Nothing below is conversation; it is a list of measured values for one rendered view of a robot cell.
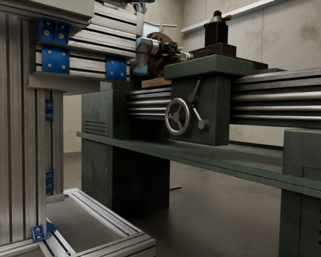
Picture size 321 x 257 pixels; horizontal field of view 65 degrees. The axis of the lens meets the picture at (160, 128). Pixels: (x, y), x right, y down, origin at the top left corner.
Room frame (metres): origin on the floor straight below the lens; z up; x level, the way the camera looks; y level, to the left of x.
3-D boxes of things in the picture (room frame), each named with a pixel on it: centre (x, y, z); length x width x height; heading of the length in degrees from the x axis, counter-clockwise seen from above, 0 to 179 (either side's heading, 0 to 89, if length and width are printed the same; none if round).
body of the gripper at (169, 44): (1.43, -0.02, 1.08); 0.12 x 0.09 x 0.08; 126
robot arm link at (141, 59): (1.35, 0.13, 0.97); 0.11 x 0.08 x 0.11; 86
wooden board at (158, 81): (1.48, -0.12, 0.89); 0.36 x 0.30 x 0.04; 126
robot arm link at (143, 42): (1.34, 0.11, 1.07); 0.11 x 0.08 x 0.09; 126
